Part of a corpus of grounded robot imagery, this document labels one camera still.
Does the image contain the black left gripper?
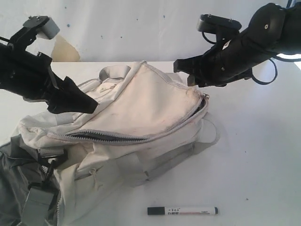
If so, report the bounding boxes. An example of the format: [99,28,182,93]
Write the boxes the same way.
[0,44,98,114]

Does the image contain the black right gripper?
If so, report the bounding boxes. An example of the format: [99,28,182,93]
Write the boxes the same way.
[173,40,261,87]

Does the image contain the white fabric backpack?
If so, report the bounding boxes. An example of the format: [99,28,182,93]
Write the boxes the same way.
[0,62,212,226]

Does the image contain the white marker black cap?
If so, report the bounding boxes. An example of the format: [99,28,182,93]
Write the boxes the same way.
[147,206,219,216]

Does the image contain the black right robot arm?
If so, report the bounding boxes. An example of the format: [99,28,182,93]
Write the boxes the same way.
[173,1,301,88]

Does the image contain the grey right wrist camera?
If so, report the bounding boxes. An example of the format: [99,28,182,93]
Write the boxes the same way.
[197,14,242,45]

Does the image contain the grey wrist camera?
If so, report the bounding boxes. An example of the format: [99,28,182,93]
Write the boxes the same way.
[23,16,60,40]
[197,14,242,45]

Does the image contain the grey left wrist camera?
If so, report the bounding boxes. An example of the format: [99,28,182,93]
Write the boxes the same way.
[23,16,60,40]

